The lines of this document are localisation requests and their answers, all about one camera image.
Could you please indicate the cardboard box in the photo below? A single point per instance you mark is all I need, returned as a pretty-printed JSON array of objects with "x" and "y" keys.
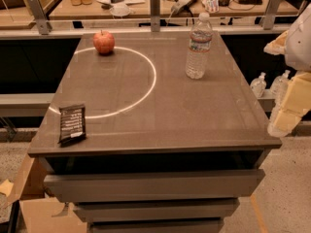
[{"x": 41, "y": 212}]

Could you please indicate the metal rail with brackets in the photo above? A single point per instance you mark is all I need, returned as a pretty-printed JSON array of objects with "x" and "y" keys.
[{"x": 18, "y": 23}]

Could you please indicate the white bowl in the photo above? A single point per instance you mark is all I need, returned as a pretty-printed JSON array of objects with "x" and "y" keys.
[{"x": 120, "y": 10}]

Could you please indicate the small clear bottle left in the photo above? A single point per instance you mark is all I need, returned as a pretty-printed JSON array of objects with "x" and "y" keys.
[{"x": 258, "y": 85}]

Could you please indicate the small clear bottle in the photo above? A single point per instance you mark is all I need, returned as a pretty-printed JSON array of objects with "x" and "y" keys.
[
  {"x": 258, "y": 85},
  {"x": 277, "y": 82}
]

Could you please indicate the small clear bottle right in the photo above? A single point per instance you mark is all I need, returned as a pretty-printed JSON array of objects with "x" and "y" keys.
[{"x": 277, "y": 82}]

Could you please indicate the grey drawer cabinet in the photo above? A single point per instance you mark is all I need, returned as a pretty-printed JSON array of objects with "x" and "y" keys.
[{"x": 163, "y": 153}]

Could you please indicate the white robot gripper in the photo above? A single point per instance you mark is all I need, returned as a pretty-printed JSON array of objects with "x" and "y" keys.
[{"x": 300, "y": 46}]

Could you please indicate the red apple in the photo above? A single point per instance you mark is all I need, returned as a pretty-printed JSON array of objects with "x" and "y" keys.
[{"x": 104, "y": 42}]

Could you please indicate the clear plastic water bottle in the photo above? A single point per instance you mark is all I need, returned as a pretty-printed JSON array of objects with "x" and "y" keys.
[{"x": 199, "y": 45}]

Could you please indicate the patterned small box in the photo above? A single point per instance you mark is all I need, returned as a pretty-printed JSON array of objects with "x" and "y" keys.
[{"x": 211, "y": 6}]

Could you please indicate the wooden background desk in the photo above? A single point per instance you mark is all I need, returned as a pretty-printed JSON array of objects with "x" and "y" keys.
[{"x": 66, "y": 11}]

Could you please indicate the white power strip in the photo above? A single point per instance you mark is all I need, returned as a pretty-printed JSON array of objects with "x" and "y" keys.
[{"x": 180, "y": 5}]

